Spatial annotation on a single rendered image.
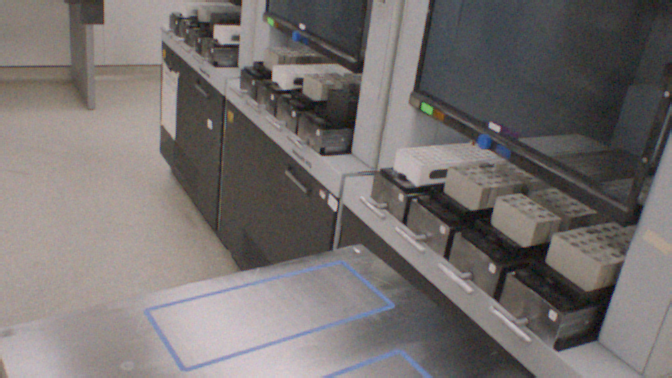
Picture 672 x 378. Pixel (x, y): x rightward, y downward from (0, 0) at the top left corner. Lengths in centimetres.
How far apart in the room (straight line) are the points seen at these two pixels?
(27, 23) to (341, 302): 392
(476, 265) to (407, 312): 30
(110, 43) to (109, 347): 400
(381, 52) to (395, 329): 85
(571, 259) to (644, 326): 16
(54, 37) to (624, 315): 412
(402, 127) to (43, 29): 346
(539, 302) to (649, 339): 17
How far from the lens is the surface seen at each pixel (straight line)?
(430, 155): 153
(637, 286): 117
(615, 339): 123
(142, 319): 97
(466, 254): 131
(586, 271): 121
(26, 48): 476
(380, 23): 167
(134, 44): 486
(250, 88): 219
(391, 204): 150
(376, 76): 168
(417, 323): 101
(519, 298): 123
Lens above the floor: 139
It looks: 24 degrees down
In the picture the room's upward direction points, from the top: 8 degrees clockwise
